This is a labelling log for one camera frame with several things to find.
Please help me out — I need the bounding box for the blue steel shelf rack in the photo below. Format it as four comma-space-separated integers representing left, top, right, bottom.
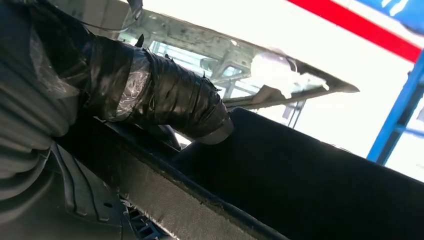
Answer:
356, 0, 424, 167

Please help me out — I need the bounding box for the white car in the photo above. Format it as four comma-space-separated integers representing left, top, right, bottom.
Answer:
142, 0, 424, 183

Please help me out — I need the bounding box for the red barrier belt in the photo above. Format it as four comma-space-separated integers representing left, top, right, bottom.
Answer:
286, 0, 423, 64

